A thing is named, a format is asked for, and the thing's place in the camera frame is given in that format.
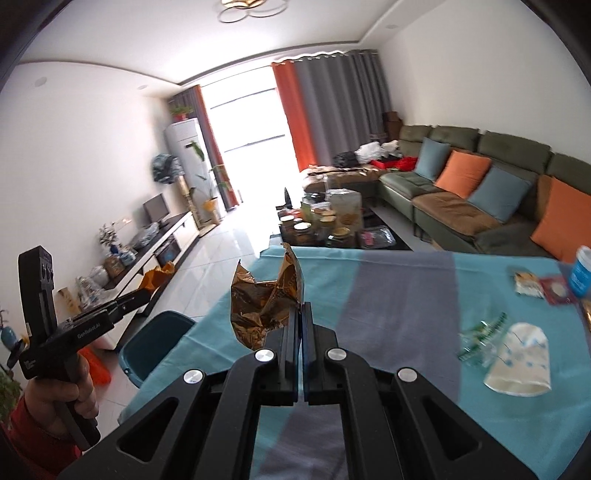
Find tall gold box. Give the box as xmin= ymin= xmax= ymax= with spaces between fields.
xmin=57 ymin=286 xmax=80 ymax=320

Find crushed white paper cup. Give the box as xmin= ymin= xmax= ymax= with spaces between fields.
xmin=483 ymin=322 xmax=553 ymax=398

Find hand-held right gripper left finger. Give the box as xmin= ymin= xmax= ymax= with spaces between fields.
xmin=58 ymin=307 xmax=303 ymax=480

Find orange plastic bag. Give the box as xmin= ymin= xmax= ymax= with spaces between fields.
xmin=78 ymin=347 xmax=112 ymax=387

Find teal and grey printed blanket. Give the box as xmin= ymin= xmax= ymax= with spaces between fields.
xmin=117 ymin=244 xmax=591 ymax=480

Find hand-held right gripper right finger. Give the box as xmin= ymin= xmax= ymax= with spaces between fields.
xmin=302 ymin=305 xmax=522 ymax=480

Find black monitor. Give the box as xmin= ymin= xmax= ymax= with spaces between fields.
xmin=142 ymin=194 xmax=171 ymax=228

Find white and black tv cabinet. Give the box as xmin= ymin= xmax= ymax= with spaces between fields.
xmin=55 ymin=210 xmax=201 ymax=352

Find white bags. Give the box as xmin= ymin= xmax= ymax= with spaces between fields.
xmin=354 ymin=141 xmax=401 ymax=163

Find orange cushion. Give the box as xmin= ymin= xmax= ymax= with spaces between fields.
xmin=529 ymin=176 xmax=591 ymax=265
xmin=434 ymin=150 xmax=493 ymax=200

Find teal cushion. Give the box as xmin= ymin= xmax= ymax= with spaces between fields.
xmin=414 ymin=137 xmax=452 ymax=182
xmin=467 ymin=166 xmax=533 ymax=225

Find tall leafy potted plant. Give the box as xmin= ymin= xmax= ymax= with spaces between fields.
xmin=186 ymin=141 xmax=230 ymax=228

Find gold ring ceiling lamp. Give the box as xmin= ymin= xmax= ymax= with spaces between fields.
xmin=217 ymin=0 xmax=286 ymax=25

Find red snack packet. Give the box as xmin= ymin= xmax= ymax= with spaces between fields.
xmin=539 ymin=276 xmax=579 ymax=306

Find white standing air conditioner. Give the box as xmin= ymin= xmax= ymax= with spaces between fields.
xmin=165 ymin=117 xmax=216 ymax=223

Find beige snack packet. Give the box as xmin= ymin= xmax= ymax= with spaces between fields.
xmin=512 ymin=269 xmax=546 ymax=299

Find flower vase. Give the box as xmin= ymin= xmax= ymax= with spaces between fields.
xmin=98 ymin=222 xmax=123 ymax=258

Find orange and grey curtain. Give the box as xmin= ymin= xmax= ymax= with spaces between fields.
xmin=168 ymin=85 xmax=242 ymax=212
xmin=271 ymin=48 xmax=394 ymax=175

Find green and brown sofa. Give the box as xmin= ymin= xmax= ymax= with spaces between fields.
xmin=302 ymin=124 xmax=591 ymax=260

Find dark coffee table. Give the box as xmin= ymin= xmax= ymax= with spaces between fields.
xmin=276 ymin=203 xmax=413 ymax=253

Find person's left forearm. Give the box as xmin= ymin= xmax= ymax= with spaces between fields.
xmin=0 ymin=397 xmax=83 ymax=480

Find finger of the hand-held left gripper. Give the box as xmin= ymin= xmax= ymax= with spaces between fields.
xmin=115 ymin=302 xmax=154 ymax=325
xmin=110 ymin=292 xmax=153 ymax=315

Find brown cardboard box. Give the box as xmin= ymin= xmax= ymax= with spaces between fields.
xmin=382 ymin=111 xmax=406 ymax=140

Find covered standing fan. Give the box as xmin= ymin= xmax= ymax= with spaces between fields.
xmin=151 ymin=153 xmax=186 ymax=228

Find teal plastic trash bin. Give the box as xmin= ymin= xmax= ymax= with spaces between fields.
xmin=119 ymin=310 xmax=197 ymax=389

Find clear green-printed plastic wrapper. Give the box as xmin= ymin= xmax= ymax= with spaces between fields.
xmin=456 ymin=312 xmax=509 ymax=368

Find clear plastic bag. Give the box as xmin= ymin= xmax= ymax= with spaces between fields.
xmin=133 ymin=224 xmax=163 ymax=248

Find blue and white lidded cup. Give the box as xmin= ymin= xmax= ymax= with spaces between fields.
xmin=569 ymin=246 xmax=591 ymax=297

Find glass ship ornament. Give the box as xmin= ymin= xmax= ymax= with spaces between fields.
xmin=75 ymin=276 xmax=101 ymax=311

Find cluster of food jars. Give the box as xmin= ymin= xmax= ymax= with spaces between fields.
xmin=278 ymin=188 xmax=364 ymax=248

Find person's left hand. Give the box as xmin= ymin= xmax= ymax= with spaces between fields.
xmin=18 ymin=355 xmax=93 ymax=444

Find red clothes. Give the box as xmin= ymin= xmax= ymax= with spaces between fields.
xmin=372 ymin=156 xmax=419 ymax=173

